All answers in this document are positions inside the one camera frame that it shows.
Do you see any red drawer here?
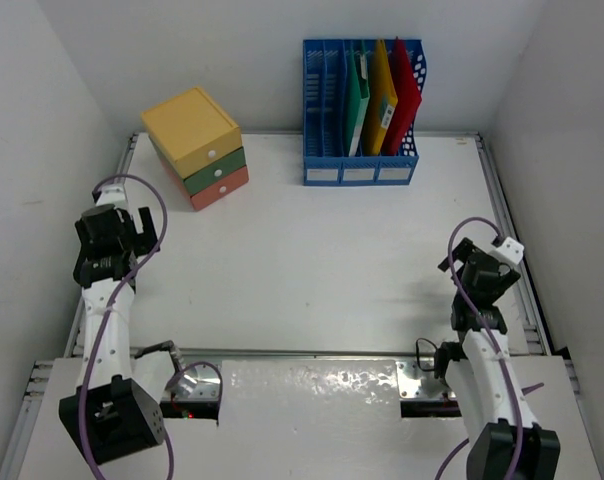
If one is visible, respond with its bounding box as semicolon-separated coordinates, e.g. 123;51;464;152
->
190;166;249;211

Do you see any yellow drawer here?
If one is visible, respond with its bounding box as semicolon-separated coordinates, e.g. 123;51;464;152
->
174;127;242;179

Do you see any drawer box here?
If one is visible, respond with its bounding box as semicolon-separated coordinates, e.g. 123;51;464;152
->
141;86;249;211

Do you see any green drawer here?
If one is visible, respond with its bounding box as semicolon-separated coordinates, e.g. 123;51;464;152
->
183;147;246;196

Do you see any yellow translucent folder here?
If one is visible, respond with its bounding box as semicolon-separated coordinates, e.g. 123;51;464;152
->
362;39;398;156

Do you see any red folder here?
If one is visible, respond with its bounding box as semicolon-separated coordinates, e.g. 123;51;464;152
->
382;38;422;156

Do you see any green clip file folder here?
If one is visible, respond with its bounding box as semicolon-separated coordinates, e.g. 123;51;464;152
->
343;39;370;157

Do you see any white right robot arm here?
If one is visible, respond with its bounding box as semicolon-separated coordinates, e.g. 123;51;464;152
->
434;237;561;479

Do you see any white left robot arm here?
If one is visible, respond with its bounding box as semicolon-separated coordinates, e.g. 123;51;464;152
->
58;204;177;467

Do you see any blue file organizer rack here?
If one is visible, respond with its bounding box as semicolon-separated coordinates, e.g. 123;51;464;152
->
303;37;427;187

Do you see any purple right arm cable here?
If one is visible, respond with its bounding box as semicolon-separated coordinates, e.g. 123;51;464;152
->
434;216;546;480

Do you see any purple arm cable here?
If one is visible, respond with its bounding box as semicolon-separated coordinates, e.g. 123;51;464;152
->
75;173;224;480
434;216;546;480

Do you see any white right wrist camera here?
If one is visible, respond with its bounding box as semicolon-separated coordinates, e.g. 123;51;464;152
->
490;237;524;268

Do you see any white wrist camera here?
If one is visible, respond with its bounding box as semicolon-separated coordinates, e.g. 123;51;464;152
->
92;183;128;210
490;237;524;268

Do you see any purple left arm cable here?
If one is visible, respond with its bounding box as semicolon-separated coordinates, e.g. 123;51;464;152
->
75;173;224;480

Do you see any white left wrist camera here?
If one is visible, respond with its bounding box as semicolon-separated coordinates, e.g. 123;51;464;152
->
92;183;128;210

